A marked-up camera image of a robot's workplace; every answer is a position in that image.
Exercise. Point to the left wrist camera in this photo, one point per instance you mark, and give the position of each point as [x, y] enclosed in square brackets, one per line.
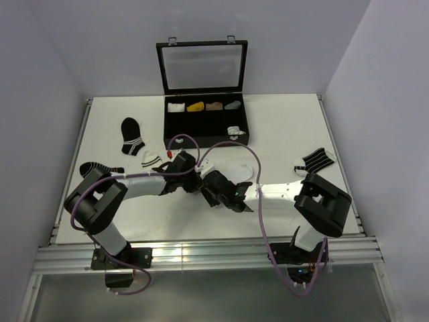
[173, 155]

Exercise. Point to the white sock with black lines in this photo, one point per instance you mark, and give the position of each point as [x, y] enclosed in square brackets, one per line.
[235, 131]

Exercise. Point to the black storage box with lid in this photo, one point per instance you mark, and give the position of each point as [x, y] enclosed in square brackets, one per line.
[207, 71]

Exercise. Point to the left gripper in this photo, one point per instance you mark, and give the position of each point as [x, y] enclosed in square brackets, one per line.
[193, 188]

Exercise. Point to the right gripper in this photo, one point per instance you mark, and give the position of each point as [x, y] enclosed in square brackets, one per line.
[211, 200]

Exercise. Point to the cream sock with black stripes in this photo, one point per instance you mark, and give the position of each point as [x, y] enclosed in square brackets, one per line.
[150, 160]

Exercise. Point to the grey rolled sock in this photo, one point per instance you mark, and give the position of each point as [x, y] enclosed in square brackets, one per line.
[233, 106]

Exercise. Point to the aluminium frame rail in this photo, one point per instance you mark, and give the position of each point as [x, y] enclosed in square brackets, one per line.
[202, 255]

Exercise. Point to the white rolled sock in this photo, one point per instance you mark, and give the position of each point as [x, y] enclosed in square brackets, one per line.
[176, 107]

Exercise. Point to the tan rolled sock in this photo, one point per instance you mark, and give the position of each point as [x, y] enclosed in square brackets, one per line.
[216, 106]

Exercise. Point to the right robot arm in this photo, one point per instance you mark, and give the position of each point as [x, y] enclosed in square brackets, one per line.
[323, 206]

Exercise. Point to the black white horizontal striped sock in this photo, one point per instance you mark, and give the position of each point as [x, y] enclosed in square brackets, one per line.
[87, 167]

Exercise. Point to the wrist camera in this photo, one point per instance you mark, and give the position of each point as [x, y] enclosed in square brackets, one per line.
[173, 155]
[204, 168]

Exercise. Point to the black sock with white stripes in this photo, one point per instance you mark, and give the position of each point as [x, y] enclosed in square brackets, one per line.
[132, 140]

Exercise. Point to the black sock white vertical stripes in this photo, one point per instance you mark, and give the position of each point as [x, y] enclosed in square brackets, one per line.
[314, 162]

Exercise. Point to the yellow rolled sock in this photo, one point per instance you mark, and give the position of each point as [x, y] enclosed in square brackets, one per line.
[196, 107]

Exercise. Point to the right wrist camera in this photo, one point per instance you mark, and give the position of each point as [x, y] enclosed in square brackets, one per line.
[204, 168]

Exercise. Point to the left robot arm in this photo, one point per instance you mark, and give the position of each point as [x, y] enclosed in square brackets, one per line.
[95, 201]

